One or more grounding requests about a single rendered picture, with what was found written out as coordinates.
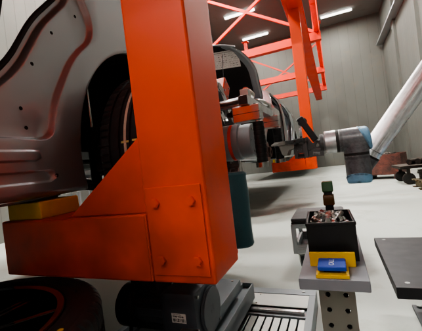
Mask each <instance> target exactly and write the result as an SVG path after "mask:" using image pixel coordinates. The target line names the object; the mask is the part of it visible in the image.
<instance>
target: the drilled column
mask: <svg viewBox="0 0 422 331"><path fill-rule="evenodd" d="M319 297H320V307H321V313H322V324H323V329H324V331H360V327H359V322H358V311H357V304H356V294H355V292H339V291H325V290H319Z"/></svg>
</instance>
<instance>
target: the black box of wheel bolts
mask: <svg viewBox="0 0 422 331"><path fill-rule="evenodd" d="M305 227H306V233H307V238H308V249H309V252H354V253H355V258H356V261H360V256H359V250H358V239H357V234H356V221H355V219H354V217H353V215H352V213H351V211H350V210H349V209H343V210H320V211H307V216H306V222H305Z"/></svg>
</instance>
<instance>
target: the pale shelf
mask: <svg viewBox="0 0 422 331"><path fill-rule="evenodd" d="M357 239H358V235H357ZM358 250H359V256H360V261H356V267H348V269H349V275H350V279H336V278H316V270H317V266H310V256H309V249H308V246H307V249H306V254H305V258H304V261H303V265H302V268H301V272H300V275H299V288H300V289H301V290H325V291H339V292H365V293H371V282H370V279H369V275H368V270H367V267H366V263H365V261H364V256H363V253H362V249H361V246H360V242H359V239H358Z"/></svg>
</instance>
